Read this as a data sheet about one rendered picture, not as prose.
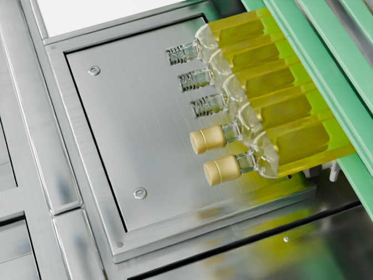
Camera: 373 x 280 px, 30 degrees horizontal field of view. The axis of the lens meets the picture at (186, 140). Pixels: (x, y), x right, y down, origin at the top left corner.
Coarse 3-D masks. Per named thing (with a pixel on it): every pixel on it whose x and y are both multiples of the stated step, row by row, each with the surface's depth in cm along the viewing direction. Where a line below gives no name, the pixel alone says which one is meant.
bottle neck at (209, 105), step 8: (208, 96) 105; (216, 96) 105; (192, 104) 104; (200, 104) 104; (208, 104) 104; (216, 104) 104; (224, 104) 104; (192, 112) 106; (200, 112) 104; (208, 112) 104; (216, 112) 105
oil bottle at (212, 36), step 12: (252, 12) 113; (264, 12) 113; (204, 24) 112; (216, 24) 112; (228, 24) 112; (240, 24) 112; (252, 24) 111; (264, 24) 111; (276, 24) 111; (204, 36) 111; (216, 36) 110; (228, 36) 110; (240, 36) 110; (252, 36) 110; (204, 48) 110; (216, 48) 110; (204, 60) 112
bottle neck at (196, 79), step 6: (192, 72) 108; (198, 72) 108; (204, 72) 108; (180, 78) 107; (186, 78) 107; (192, 78) 107; (198, 78) 107; (204, 78) 108; (210, 78) 108; (180, 84) 109; (186, 84) 107; (192, 84) 108; (198, 84) 108; (204, 84) 108; (210, 84) 109; (180, 90) 109; (186, 90) 108
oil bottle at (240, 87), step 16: (272, 64) 106; (288, 64) 106; (224, 80) 106; (240, 80) 104; (256, 80) 104; (272, 80) 104; (288, 80) 104; (304, 80) 104; (224, 96) 104; (240, 96) 103; (256, 96) 103
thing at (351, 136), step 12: (264, 0) 113; (276, 12) 111; (288, 36) 108; (300, 60) 105; (312, 72) 103; (324, 96) 101; (336, 108) 99; (348, 132) 96; (360, 144) 95; (360, 156) 95; (372, 168) 93
